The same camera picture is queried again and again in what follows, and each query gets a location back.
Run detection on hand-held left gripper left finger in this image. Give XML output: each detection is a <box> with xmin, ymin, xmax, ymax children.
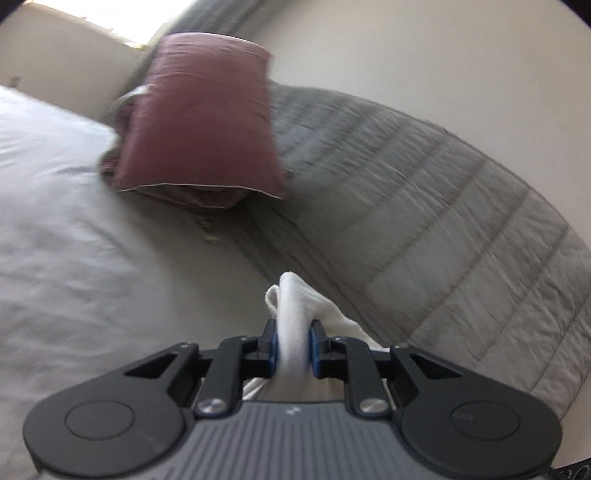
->
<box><xmin>126</xmin><ymin>319</ymin><xmax>279</xmax><ymax>416</ymax></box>

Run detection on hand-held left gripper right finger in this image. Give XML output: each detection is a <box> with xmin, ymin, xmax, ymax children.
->
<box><xmin>308</xmin><ymin>322</ymin><xmax>444</xmax><ymax>416</ymax></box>

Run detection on white garment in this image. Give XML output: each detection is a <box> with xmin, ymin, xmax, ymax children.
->
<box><xmin>242</xmin><ymin>271</ymin><xmax>393</xmax><ymax>402</ymax></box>

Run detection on grey quilted headboard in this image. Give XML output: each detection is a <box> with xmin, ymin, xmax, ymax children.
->
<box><xmin>245</xmin><ymin>78</ymin><xmax>583</xmax><ymax>421</ymax></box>

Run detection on folded quilt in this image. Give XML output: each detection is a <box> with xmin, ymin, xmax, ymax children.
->
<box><xmin>97</xmin><ymin>85</ymin><xmax>247</xmax><ymax>210</ymax></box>

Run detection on maroon pillow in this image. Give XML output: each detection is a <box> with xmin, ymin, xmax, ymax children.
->
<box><xmin>113</xmin><ymin>32</ymin><xmax>287</xmax><ymax>200</ymax></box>

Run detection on grey curtain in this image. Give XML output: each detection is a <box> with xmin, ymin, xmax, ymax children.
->
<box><xmin>145</xmin><ymin>0</ymin><xmax>278</xmax><ymax>51</ymax></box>

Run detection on window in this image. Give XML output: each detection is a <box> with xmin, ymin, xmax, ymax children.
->
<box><xmin>28</xmin><ymin>0</ymin><xmax>195</xmax><ymax>47</ymax></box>

